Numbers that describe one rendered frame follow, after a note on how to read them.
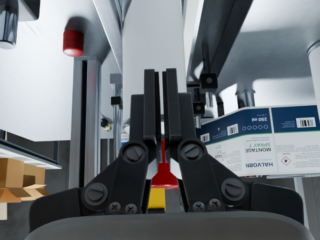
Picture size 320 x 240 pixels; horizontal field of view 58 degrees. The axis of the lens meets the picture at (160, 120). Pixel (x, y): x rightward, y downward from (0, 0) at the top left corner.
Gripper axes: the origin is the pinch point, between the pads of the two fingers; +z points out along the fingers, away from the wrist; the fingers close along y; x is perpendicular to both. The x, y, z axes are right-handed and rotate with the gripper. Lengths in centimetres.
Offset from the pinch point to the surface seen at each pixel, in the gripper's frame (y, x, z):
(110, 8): -3.4, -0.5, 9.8
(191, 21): 3.4, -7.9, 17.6
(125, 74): -2.7, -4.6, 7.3
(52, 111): -36, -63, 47
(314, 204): 200, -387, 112
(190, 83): 5.0, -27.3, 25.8
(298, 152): 28, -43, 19
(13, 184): -134, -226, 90
